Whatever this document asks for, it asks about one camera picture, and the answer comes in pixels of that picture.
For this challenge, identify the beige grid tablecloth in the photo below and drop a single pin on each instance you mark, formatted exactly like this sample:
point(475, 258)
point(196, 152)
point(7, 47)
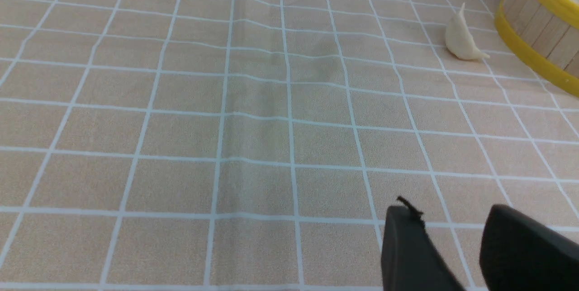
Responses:
point(255, 145)

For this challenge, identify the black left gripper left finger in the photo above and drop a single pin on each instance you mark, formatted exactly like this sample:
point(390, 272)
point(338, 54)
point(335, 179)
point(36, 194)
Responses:
point(410, 261)

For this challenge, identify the white dumpling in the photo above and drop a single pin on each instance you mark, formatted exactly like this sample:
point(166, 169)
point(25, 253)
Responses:
point(459, 41)

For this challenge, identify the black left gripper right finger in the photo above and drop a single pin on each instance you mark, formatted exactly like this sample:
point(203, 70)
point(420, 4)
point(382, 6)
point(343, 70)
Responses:
point(517, 253)

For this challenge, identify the bamboo steamer tray yellow rim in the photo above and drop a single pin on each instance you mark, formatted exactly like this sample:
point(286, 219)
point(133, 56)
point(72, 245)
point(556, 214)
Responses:
point(543, 34)

